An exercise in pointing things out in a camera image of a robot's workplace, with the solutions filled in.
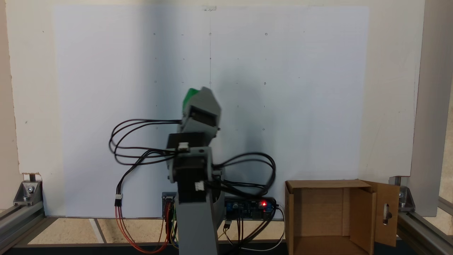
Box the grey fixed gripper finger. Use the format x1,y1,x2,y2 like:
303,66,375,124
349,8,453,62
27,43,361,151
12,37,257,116
190,87,222,115

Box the green die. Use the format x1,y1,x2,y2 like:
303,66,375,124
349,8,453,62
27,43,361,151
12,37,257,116
182,89,199,108

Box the white paper sheet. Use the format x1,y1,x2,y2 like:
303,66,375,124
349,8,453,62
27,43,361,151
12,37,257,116
52,5,370,218

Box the small circuit board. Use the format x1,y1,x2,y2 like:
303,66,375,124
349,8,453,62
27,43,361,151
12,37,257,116
162,192,177,220

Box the circuit board with blue parts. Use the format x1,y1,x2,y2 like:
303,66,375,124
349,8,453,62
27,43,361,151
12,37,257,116
224,198,277,221

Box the brown cardboard box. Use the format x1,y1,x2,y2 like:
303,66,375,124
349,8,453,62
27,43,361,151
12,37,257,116
285,179,401,255

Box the black cable bundle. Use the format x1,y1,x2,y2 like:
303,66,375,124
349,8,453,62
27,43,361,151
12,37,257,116
212,152,277,199
108,119,183,167

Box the black cable with white connector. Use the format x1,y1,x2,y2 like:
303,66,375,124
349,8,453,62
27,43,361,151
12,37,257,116
114,151,177,208

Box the orange wires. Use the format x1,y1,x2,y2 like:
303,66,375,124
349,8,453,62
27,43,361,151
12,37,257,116
115,197,172,254

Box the white wire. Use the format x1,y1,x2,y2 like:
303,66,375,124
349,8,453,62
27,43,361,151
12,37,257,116
226,206,286,253

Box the metal corner bracket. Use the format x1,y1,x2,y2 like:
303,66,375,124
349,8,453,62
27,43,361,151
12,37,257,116
389,176,415,213
13,173,43,206

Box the aluminium frame rail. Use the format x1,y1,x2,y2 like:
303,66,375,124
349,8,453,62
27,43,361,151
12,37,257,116
0,204,46,250
396,197,453,255

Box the aluminium frame post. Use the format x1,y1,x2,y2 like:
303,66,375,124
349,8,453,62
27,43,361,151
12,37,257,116
411,0,453,217

